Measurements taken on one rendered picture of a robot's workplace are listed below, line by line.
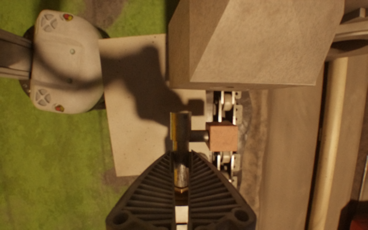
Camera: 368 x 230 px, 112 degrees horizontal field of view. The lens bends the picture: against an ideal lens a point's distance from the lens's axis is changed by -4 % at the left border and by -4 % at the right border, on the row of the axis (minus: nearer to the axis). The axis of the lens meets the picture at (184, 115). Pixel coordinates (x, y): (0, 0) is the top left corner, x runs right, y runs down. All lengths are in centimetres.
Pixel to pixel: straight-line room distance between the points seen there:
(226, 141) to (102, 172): 131
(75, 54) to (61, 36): 10
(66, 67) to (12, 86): 79
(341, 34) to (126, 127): 38
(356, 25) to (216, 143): 23
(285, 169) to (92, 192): 145
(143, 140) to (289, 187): 42
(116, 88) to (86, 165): 120
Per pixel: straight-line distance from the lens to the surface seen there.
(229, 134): 17
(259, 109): 40
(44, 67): 113
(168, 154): 18
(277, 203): 53
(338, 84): 49
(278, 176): 48
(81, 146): 143
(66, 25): 100
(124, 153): 34
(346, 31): 29
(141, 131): 31
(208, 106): 32
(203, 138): 17
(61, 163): 159
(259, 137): 40
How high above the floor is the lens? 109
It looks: 83 degrees down
